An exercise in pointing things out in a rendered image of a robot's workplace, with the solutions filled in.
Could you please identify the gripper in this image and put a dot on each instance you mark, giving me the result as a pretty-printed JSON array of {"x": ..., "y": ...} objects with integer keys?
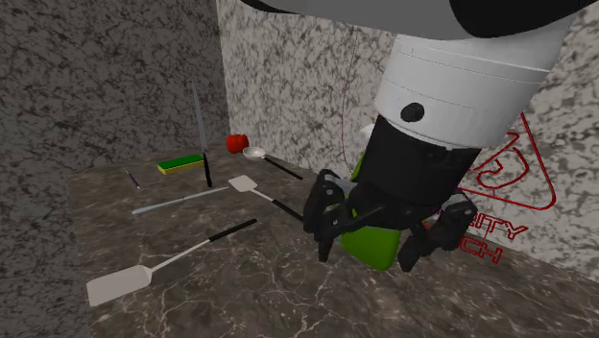
[{"x": 407, "y": 173}]

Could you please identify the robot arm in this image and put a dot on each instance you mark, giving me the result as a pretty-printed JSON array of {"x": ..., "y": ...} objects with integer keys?
[{"x": 458, "y": 93}]

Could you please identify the green bottle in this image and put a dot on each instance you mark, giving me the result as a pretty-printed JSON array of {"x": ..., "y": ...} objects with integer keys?
[{"x": 372, "y": 248}]

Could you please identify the red apple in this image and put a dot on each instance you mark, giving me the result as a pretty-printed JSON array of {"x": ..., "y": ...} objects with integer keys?
[{"x": 237, "y": 143}]

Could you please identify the green and yellow sponge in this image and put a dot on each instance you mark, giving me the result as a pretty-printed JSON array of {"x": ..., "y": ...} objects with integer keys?
[{"x": 180, "y": 164}]

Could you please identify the grey metal knife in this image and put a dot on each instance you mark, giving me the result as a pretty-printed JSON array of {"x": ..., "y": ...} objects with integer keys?
[{"x": 173, "y": 202}]

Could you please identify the blue pen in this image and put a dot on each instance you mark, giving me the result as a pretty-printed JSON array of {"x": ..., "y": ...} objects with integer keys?
[{"x": 132, "y": 179}]

